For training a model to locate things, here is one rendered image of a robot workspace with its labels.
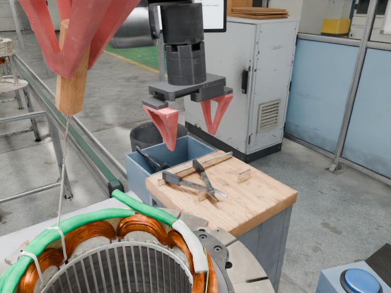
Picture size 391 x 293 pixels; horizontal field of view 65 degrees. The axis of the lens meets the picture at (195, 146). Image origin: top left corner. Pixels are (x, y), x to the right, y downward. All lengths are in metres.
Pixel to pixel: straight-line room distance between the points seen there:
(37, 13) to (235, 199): 0.41
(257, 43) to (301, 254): 1.49
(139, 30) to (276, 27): 2.19
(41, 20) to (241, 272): 0.30
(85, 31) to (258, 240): 0.45
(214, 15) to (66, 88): 1.11
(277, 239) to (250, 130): 2.09
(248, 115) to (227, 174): 2.03
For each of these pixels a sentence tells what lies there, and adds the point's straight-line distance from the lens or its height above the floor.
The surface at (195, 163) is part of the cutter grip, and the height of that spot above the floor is 1.09.
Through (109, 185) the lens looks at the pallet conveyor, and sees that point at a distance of 1.16.
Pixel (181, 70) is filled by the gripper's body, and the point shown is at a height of 1.28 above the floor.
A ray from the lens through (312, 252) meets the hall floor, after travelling 2.04.
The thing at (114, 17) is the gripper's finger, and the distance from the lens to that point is 0.20.
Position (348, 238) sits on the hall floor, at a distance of 2.22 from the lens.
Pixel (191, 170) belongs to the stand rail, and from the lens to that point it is 0.58.
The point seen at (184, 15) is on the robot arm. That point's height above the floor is 1.35.
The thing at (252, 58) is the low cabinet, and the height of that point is 0.93.
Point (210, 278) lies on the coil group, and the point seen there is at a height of 1.13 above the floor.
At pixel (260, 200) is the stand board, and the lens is 0.53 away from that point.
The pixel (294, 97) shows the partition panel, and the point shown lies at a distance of 3.01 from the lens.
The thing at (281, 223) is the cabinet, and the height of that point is 1.01.
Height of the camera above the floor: 1.37
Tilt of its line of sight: 26 degrees down
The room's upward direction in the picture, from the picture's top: straight up
